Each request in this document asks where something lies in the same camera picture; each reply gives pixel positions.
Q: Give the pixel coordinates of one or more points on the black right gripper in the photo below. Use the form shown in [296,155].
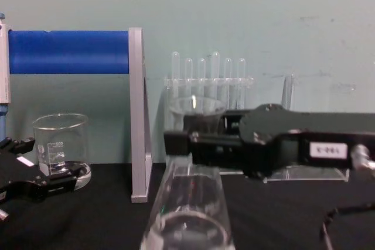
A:
[281,133]

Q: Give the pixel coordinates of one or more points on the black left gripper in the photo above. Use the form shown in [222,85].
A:
[17,182]

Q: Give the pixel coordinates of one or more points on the clear glass conical flask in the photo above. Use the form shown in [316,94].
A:
[190,203]

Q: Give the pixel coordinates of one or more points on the clear glass beaker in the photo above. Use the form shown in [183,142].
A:
[58,133]

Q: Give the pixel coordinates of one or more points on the clear test tube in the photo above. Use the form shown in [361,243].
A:
[288,92]
[241,74]
[216,68]
[188,71]
[175,68]
[228,74]
[201,71]

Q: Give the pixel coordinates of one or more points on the grey stand upright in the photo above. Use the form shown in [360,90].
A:
[139,115]

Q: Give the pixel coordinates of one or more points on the black table cloth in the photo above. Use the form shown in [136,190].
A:
[102,226]

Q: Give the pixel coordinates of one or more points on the clear acrylic tube rack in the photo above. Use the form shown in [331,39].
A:
[307,175]

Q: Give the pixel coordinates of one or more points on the blue stand bar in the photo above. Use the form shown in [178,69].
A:
[67,52]

